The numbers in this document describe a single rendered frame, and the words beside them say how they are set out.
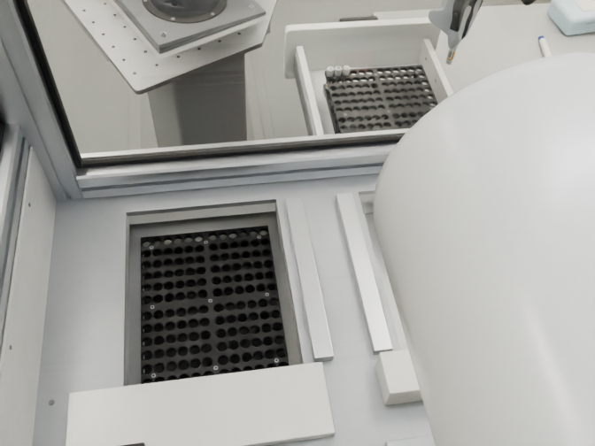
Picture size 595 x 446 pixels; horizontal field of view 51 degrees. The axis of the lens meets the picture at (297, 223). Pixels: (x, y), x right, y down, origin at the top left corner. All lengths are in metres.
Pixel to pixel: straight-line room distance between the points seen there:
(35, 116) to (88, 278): 0.20
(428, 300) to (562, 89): 0.06
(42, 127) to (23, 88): 0.06
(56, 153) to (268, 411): 0.40
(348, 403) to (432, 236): 0.55
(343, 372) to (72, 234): 0.39
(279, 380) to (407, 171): 0.54
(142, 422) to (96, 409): 0.05
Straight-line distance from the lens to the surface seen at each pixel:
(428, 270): 0.16
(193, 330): 0.79
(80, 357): 0.75
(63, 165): 0.83
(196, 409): 0.69
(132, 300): 0.90
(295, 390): 0.69
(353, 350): 0.73
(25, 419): 0.71
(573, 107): 0.17
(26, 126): 0.79
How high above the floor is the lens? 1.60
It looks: 53 degrees down
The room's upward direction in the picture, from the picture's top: 4 degrees clockwise
